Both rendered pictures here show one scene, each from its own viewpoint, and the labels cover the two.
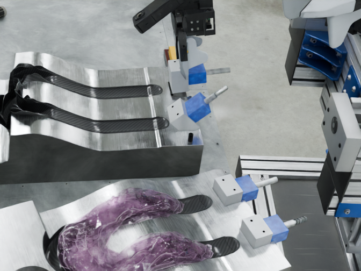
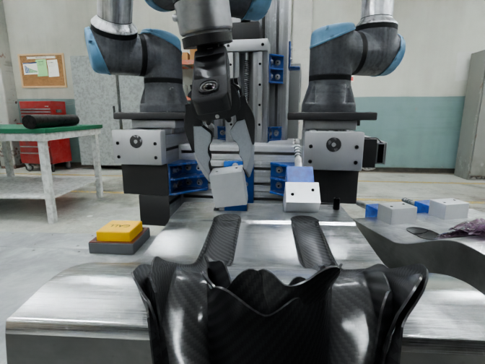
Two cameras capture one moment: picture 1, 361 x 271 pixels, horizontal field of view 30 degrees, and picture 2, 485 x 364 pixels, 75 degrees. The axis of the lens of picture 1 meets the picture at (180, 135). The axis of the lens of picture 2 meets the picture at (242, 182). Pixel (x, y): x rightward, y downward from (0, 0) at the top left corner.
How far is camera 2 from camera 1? 1.32 m
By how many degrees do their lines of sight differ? 69
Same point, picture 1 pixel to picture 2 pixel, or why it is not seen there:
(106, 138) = (350, 261)
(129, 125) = (305, 243)
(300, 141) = not seen: hidden behind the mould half
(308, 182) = not seen: hidden behind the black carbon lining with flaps
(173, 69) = (237, 170)
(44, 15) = not seen: outside the picture
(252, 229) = (457, 203)
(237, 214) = (424, 219)
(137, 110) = (272, 232)
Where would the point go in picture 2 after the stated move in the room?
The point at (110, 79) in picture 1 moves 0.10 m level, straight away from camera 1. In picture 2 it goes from (178, 247) to (99, 241)
